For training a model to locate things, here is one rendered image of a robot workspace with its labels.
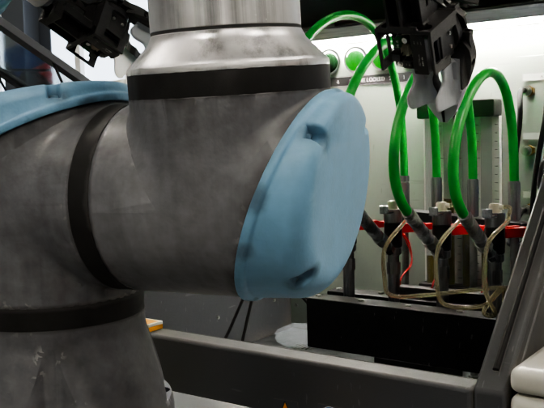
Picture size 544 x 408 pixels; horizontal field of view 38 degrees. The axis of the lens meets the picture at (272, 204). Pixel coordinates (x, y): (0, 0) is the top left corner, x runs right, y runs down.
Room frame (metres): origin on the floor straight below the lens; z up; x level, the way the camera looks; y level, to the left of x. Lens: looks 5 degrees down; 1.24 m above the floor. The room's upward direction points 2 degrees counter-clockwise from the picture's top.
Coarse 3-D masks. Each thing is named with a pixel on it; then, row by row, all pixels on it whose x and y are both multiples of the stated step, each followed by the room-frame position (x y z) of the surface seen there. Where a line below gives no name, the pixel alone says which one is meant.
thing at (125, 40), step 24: (72, 0) 1.15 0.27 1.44; (96, 0) 1.16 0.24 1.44; (120, 0) 1.17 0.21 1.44; (48, 24) 1.12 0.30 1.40; (72, 24) 1.14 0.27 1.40; (96, 24) 1.13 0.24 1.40; (120, 24) 1.17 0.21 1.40; (72, 48) 1.17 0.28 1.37; (96, 48) 1.17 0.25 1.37; (120, 48) 1.15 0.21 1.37
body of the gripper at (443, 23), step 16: (384, 0) 0.87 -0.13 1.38; (400, 0) 0.86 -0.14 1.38; (416, 0) 0.86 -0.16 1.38; (432, 0) 0.89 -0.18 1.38; (448, 0) 0.91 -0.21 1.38; (400, 16) 0.87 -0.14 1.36; (416, 16) 0.89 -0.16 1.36; (432, 16) 0.89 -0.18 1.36; (448, 16) 0.88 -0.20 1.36; (464, 16) 0.90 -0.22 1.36; (384, 32) 0.89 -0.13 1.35; (400, 32) 0.88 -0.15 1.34; (416, 32) 0.87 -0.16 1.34; (432, 32) 0.86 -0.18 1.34; (448, 32) 0.90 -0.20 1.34; (400, 48) 0.91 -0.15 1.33; (416, 48) 0.88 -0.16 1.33; (432, 48) 0.87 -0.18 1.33; (448, 48) 0.90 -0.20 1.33; (384, 64) 0.92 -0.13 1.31; (400, 64) 0.92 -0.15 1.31; (416, 64) 0.89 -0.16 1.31; (432, 64) 0.88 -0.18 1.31; (448, 64) 0.90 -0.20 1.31
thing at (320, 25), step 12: (336, 12) 1.23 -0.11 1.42; (348, 12) 1.26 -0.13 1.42; (324, 24) 1.20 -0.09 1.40; (372, 24) 1.32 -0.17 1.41; (312, 36) 1.17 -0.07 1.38; (384, 36) 1.35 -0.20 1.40; (396, 72) 1.38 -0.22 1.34; (396, 84) 1.39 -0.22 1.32; (396, 96) 1.40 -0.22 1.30; (396, 108) 1.40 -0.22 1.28; (408, 180) 1.41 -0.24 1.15
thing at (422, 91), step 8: (432, 72) 0.96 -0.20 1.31; (416, 80) 0.95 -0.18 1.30; (424, 80) 0.97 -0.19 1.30; (432, 80) 0.96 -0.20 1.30; (416, 88) 0.96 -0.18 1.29; (424, 88) 0.97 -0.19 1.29; (432, 88) 0.97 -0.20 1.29; (408, 96) 0.95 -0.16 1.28; (416, 96) 0.96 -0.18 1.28; (424, 96) 0.97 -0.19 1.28; (432, 96) 0.98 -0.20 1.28; (408, 104) 0.95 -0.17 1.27; (416, 104) 0.96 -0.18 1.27; (424, 104) 0.97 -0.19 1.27; (432, 104) 0.98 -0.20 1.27; (432, 112) 0.99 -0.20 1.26; (440, 112) 0.98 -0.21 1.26; (440, 120) 0.99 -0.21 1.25
